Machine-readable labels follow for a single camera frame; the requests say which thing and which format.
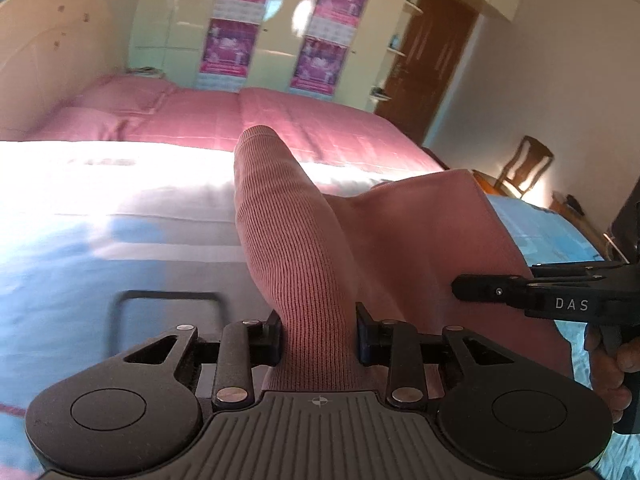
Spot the pink long sleeve shirt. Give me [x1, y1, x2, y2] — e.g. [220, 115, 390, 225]
[234, 126, 573, 391]

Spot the person right hand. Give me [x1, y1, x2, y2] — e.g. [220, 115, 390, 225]
[584, 325, 640, 422]

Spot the brown wooden chair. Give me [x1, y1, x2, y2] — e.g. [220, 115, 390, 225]
[472, 136, 554, 200]

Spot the pink quilt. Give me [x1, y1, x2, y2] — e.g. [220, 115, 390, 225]
[120, 88, 442, 177]

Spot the brown wooden door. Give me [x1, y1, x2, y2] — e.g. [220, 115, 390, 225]
[375, 0, 478, 145]

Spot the pink pillow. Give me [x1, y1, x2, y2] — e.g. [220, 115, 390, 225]
[24, 75, 178, 141]

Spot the lower right purple poster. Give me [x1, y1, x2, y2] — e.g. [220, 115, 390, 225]
[288, 37, 347, 100]

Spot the lower left purple poster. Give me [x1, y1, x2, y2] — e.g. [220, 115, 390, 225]
[200, 18, 259, 77]

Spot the cream glossy wardrobe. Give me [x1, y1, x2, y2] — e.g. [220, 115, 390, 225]
[128, 0, 521, 110]

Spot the cream wooden headboard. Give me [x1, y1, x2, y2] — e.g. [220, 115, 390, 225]
[1, 0, 125, 141]

